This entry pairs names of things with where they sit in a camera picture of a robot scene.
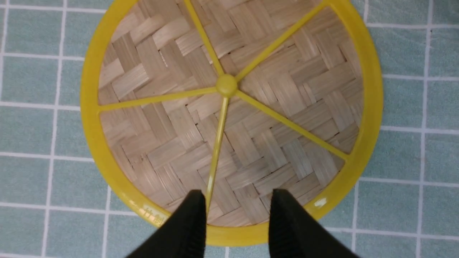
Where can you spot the green checkered tablecloth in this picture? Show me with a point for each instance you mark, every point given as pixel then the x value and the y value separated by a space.
pixel 55 203

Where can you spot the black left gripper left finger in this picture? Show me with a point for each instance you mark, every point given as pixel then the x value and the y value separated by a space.
pixel 182 235

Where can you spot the yellow bamboo steamer lid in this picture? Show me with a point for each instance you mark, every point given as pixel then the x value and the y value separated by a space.
pixel 234 98

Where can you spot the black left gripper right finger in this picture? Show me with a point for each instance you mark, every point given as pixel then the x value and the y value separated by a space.
pixel 294 233

